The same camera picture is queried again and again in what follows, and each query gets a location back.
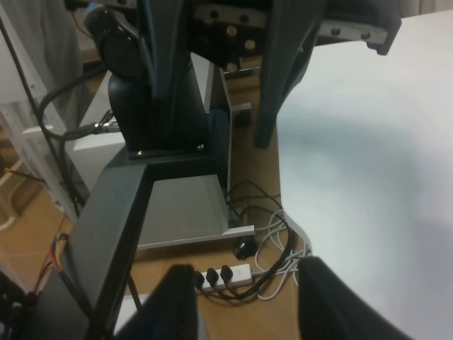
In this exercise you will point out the grey robot base stand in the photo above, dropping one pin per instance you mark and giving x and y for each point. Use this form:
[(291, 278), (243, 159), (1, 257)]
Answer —
[(163, 200)]

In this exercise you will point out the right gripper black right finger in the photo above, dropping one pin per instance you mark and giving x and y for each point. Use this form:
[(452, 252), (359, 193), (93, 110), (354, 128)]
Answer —
[(328, 309)]

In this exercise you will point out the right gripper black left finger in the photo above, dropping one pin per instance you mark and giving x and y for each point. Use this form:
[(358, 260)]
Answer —
[(170, 312)]

